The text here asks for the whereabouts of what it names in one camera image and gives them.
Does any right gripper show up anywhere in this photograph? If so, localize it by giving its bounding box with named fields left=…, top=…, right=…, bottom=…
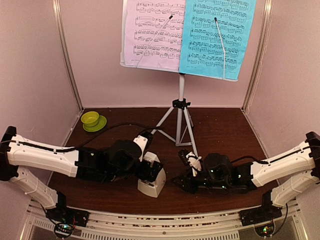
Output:
left=170, top=167, right=230, bottom=196

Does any white metronome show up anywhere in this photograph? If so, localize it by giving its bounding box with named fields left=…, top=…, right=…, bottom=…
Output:
left=137, top=151, right=167, bottom=198

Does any white music stand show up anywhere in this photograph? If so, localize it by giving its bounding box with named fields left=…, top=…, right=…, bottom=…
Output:
left=119, top=0, right=253, bottom=156

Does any blue sheet music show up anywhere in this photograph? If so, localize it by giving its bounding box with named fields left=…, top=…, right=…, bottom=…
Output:
left=179, top=0, right=257, bottom=82

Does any purple sheet music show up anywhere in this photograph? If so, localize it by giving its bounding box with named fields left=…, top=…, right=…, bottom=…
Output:
left=120, top=0, right=186, bottom=73

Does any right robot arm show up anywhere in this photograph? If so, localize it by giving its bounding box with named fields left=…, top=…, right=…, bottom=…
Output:
left=171, top=131, right=320, bottom=221

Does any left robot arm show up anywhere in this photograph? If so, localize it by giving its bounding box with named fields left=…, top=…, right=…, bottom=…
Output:
left=0, top=126, right=166, bottom=222

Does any green saucer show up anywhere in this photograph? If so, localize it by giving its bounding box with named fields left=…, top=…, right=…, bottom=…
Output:
left=82, top=115, right=107, bottom=133

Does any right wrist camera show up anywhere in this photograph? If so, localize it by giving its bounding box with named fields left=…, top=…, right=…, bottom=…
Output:
left=178, top=149, right=202, bottom=177

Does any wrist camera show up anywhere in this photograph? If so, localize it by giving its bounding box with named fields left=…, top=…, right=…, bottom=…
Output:
left=133, top=131, right=154, bottom=161
left=178, top=149, right=202, bottom=177

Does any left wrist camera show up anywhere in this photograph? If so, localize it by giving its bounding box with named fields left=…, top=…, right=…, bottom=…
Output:
left=133, top=131, right=154, bottom=161

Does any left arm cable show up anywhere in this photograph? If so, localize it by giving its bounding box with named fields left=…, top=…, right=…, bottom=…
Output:
left=0, top=122, right=166, bottom=153

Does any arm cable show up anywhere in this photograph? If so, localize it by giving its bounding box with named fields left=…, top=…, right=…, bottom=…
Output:
left=0, top=122, right=166, bottom=153
left=232, top=155, right=268, bottom=166

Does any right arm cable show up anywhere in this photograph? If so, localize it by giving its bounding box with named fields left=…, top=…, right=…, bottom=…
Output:
left=232, top=155, right=268, bottom=166

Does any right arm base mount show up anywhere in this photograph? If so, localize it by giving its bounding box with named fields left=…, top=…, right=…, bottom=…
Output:
left=238, top=191, right=282, bottom=238

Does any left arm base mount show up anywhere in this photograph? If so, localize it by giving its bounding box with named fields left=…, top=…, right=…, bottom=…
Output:
left=43, top=191, right=90, bottom=240

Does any right aluminium corner post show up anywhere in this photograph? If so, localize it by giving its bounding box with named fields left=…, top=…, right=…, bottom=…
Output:
left=242, top=0, right=274, bottom=115

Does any aluminium corner post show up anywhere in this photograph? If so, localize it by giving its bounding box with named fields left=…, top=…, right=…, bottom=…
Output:
left=52, top=0, right=84, bottom=112
left=242, top=0, right=274, bottom=115

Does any left aluminium corner post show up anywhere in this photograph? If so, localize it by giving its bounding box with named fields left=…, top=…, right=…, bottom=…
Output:
left=52, top=0, right=84, bottom=112

